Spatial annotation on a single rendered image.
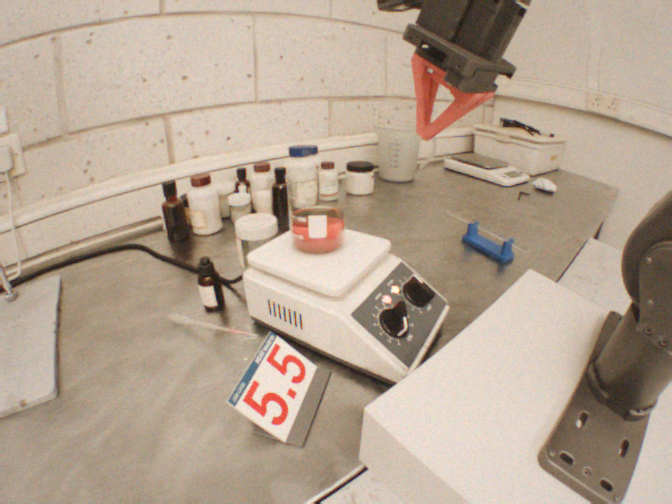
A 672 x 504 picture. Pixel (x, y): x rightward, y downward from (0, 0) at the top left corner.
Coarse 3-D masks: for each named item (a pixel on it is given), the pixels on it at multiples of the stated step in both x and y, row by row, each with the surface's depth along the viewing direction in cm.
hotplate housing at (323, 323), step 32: (384, 256) 38; (256, 288) 35; (288, 288) 33; (352, 288) 33; (256, 320) 38; (288, 320) 34; (320, 320) 31; (352, 320) 29; (320, 352) 34; (352, 352) 31; (384, 352) 29
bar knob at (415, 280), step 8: (408, 280) 35; (416, 280) 34; (408, 288) 35; (416, 288) 35; (424, 288) 34; (408, 296) 34; (416, 296) 35; (424, 296) 34; (432, 296) 34; (416, 304) 34; (424, 304) 34
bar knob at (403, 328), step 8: (400, 304) 31; (384, 312) 31; (392, 312) 31; (400, 312) 30; (384, 320) 30; (392, 320) 31; (400, 320) 29; (384, 328) 30; (392, 328) 30; (400, 328) 29; (408, 328) 31; (392, 336) 30; (400, 336) 30
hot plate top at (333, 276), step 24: (288, 240) 38; (360, 240) 38; (384, 240) 38; (264, 264) 33; (288, 264) 33; (312, 264) 33; (336, 264) 33; (360, 264) 33; (312, 288) 31; (336, 288) 30
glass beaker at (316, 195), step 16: (288, 176) 34; (304, 176) 36; (320, 176) 36; (336, 176) 35; (288, 192) 33; (304, 192) 31; (320, 192) 31; (336, 192) 32; (288, 208) 34; (304, 208) 32; (320, 208) 32; (336, 208) 33; (304, 224) 33; (320, 224) 33; (336, 224) 33; (304, 240) 34; (320, 240) 33; (336, 240) 34; (304, 256) 34; (320, 256) 34
